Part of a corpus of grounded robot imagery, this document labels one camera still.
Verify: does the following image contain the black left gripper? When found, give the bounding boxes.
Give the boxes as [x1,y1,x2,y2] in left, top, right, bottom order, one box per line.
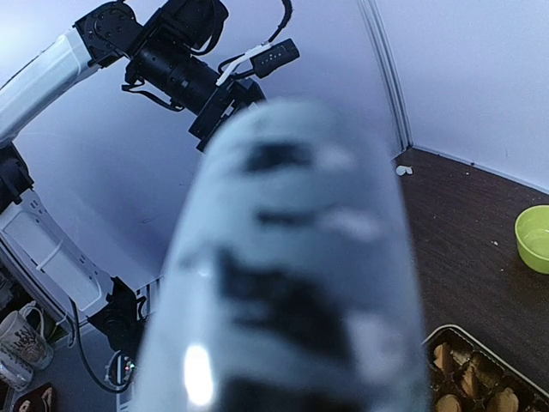
[189,79,266,153]

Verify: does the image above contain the metal serving tongs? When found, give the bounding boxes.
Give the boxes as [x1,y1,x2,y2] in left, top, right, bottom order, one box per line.
[130,100,430,411]

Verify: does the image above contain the gold cookie tin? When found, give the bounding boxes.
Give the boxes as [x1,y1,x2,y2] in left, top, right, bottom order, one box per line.
[423,324,548,411]

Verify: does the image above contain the white heart cookie piece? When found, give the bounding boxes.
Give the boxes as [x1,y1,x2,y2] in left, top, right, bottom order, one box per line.
[395,165,413,176]

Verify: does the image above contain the white ceramic mug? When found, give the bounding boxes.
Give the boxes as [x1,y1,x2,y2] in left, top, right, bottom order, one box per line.
[1,301,54,391]

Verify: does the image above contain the green bowl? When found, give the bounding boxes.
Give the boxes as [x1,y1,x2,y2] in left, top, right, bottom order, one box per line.
[514,204,548,275]

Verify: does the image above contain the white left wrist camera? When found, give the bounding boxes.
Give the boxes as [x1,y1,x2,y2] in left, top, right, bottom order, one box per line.
[215,39,300,87]

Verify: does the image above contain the aluminium corner post left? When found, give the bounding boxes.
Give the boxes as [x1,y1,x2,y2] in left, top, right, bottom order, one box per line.
[357,0,413,153]

